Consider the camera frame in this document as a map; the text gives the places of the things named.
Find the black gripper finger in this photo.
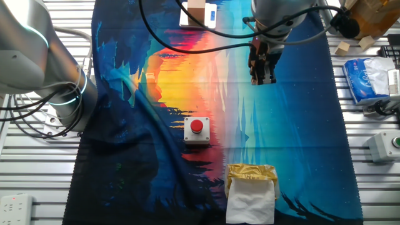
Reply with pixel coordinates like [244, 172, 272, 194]
[249, 62, 265, 86]
[263, 61, 278, 85]

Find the black orange gripper body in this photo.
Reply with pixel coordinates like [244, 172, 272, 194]
[247, 37, 284, 69]

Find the tall wooden block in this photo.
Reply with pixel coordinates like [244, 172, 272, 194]
[186, 0, 206, 23]

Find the white digital kitchen scale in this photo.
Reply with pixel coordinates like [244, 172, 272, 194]
[179, 1, 218, 31]

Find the colourful landscape print cloth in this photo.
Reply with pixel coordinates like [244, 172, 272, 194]
[62, 0, 364, 225]

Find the small wooden cube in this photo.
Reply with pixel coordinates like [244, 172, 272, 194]
[358, 35, 376, 51]
[334, 41, 351, 57]

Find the blue tissue pack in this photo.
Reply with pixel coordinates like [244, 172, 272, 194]
[342, 56, 397, 106]

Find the red push button box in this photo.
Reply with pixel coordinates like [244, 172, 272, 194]
[183, 116, 211, 146]

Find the white ribbed plastic part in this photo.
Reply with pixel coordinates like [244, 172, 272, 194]
[387, 68, 400, 96]

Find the yellow tissue pack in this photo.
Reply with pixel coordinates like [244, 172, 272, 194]
[224, 162, 281, 225]

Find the green push button box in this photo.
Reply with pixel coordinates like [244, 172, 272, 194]
[366, 130, 400, 163]

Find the white power strip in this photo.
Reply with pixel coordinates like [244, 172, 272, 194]
[0, 193, 34, 225]

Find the long black cable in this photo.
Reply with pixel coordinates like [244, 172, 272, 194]
[174, 0, 344, 40]
[138, 0, 254, 55]

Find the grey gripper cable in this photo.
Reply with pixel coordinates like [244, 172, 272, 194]
[242, 16, 333, 47]

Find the black round cable connector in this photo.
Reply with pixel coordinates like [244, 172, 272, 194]
[330, 7, 361, 40]

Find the black cable clamp bracket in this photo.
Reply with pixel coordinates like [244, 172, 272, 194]
[362, 96, 400, 118]

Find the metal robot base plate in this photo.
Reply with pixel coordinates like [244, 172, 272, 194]
[42, 106, 84, 138]

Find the black cable bundle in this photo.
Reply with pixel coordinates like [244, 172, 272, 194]
[0, 82, 84, 140]

